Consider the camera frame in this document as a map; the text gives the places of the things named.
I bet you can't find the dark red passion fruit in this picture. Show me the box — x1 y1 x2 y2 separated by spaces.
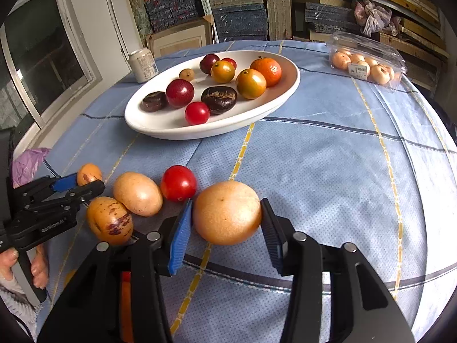
165 79 195 109

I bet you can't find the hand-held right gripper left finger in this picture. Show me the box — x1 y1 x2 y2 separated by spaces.
37 198 193 343

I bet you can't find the large dark brown fruit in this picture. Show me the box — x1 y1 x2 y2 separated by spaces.
201 86 238 115

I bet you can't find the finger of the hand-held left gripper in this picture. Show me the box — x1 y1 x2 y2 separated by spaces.
27 180 106 218
16 172 78 201

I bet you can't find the smooth yellow oval fruit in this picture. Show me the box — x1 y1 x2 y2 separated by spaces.
113 171 164 217

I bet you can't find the stack of yellow wooden boxes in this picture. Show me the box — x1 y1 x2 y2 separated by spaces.
360 0 450 90

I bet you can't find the pink cloth bundle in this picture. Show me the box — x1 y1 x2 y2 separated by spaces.
353 0 402 37

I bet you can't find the stack of dark blue boxes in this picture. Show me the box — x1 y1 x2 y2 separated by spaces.
305 2 358 33

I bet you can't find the small spotted orange fruit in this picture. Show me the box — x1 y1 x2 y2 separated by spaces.
77 163 103 186

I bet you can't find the green marbled panel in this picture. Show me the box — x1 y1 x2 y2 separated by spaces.
123 0 152 36

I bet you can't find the group of pale peaches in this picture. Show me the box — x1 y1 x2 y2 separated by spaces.
331 48 396 85

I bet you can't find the person's left hand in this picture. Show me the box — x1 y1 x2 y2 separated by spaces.
0 248 49 292

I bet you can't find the white framed window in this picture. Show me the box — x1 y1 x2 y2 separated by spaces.
0 0 102 140

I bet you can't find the large spotted yellow fruit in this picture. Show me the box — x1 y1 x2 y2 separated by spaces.
87 196 134 246

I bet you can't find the green orange tangerine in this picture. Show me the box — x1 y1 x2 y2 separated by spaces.
236 69 267 100

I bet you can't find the upright tan woven box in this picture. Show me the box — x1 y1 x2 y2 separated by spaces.
266 0 294 41

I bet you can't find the stack of blue patterned boxes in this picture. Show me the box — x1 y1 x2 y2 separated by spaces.
145 0 201 33
211 3 268 41

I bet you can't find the white metal shelf rack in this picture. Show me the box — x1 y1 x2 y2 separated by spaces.
193 0 450 58

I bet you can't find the yellow green tangerine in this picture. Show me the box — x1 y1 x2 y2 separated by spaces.
210 60 236 84

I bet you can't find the white drink can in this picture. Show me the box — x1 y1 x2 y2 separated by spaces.
129 48 158 83

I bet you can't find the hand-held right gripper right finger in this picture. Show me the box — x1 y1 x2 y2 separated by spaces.
260 198 416 343

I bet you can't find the dark purple plum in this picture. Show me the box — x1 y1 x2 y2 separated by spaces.
199 53 221 75

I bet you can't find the small dark brown chestnut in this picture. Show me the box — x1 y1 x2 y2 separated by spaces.
142 91 168 112

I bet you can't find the pink plastic bag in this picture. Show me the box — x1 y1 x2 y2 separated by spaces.
12 147 52 188

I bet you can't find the clear plastic clamshell box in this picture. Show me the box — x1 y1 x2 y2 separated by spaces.
328 30 408 93

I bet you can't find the large pale orange grapefruit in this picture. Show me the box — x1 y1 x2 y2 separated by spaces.
192 181 262 246

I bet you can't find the person's left forearm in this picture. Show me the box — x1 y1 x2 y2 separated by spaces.
0 279 40 340

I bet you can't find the blue checked tablecloth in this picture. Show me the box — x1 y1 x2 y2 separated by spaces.
36 39 457 343

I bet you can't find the white oval plate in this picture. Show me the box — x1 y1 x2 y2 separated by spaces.
124 50 301 141

